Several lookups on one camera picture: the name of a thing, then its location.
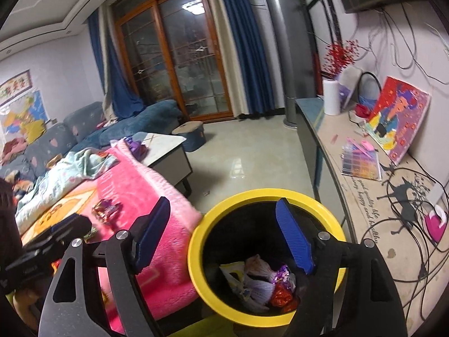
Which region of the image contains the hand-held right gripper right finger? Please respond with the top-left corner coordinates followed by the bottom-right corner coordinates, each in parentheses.
top-left (275, 198), bottom-right (409, 337)

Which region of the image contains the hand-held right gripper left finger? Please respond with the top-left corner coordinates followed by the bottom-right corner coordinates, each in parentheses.
top-left (38, 197), bottom-right (171, 337)

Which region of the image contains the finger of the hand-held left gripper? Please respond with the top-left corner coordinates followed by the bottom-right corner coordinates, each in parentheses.
top-left (21, 213), bottom-right (92, 251)

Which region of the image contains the yellow rimmed bin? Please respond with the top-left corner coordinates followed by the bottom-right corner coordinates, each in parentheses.
top-left (187, 189), bottom-right (348, 337)

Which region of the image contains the red plastic wrapper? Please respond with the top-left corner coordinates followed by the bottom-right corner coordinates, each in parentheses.
top-left (268, 286), bottom-right (299, 311)

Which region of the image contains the white plastic bag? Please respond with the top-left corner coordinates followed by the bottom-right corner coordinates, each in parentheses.
top-left (219, 261), bottom-right (274, 313)

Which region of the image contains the light blue printed quilt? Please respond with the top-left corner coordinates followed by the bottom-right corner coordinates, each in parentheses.
top-left (14, 147), bottom-right (120, 225)

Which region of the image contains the pink printed blanket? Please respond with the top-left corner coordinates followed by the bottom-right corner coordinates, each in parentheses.
top-left (19, 138), bottom-right (204, 334)

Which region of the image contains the orange patterned cloth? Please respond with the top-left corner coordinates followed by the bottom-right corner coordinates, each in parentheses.
top-left (7, 170), bottom-right (34, 192)

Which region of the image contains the purple plastic bag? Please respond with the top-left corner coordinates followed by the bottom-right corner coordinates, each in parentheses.
top-left (125, 137), bottom-right (148, 158)

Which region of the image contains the white top coffee table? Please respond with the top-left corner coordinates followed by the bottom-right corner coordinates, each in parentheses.
top-left (135, 131), bottom-right (193, 197)

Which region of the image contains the pile of red clothes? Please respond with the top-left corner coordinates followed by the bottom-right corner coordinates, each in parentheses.
top-left (2, 137), bottom-right (29, 158)

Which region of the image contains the colourful bead organizer box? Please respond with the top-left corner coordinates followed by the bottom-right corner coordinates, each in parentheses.
top-left (341, 138), bottom-right (382, 181)

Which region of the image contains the yellow pillow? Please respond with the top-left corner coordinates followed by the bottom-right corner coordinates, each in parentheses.
top-left (23, 119), bottom-right (46, 144)

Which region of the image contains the dark stool with beige top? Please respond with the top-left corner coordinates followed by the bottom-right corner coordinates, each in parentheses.
top-left (172, 121), bottom-right (207, 152)

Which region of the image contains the beige top TV cabinet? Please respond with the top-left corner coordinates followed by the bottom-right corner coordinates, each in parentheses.
top-left (295, 96), bottom-right (449, 337)

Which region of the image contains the yellow-green cloth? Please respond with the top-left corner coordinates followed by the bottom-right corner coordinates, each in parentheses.
top-left (168, 318), bottom-right (239, 337)

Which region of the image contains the blue sofa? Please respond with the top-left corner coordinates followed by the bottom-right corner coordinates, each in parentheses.
top-left (0, 99), bottom-right (181, 183)

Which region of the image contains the country map poster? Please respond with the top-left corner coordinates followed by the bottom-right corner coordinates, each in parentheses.
top-left (0, 89), bottom-right (48, 137)

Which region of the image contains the blue curtain with beige lining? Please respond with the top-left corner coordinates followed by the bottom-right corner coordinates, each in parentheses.
top-left (88, 5), bottom-right (146, 120)
top-left (201, 0), bottom-right (276, 116)

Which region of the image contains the pink tape dispenser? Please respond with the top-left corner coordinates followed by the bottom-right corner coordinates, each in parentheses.
top-left (424, 205), bottom-right (449, 243)

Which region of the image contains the white ribbed vase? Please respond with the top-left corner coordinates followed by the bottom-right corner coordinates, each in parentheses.
top-left (322, 79), bottom-right (342, 116)

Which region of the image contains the framed calligraphy picture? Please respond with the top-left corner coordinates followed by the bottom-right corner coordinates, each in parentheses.
top-left (0, 70), bottom-right (33, 99)

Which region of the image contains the colourful portrait painting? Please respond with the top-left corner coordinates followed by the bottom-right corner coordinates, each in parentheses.
top-left (365, 76), bottom-right (431, 165)

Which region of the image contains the white canvas board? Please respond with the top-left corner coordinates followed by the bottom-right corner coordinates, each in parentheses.
top-left (338, 67), bottom-right (362, 108)

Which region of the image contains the wooden framed glass sliding door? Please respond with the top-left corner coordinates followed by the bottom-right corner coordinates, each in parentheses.
top-left (110, 0), bottom-right (234, 122)

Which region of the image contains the grey tower air conditioner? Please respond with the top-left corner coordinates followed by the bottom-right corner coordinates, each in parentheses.
top-left (258, 0), bottom-right (299, 129)

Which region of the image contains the dark handled basket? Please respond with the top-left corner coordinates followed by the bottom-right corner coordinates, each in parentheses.
top-left (354, 72), bottom-right (381, 118)

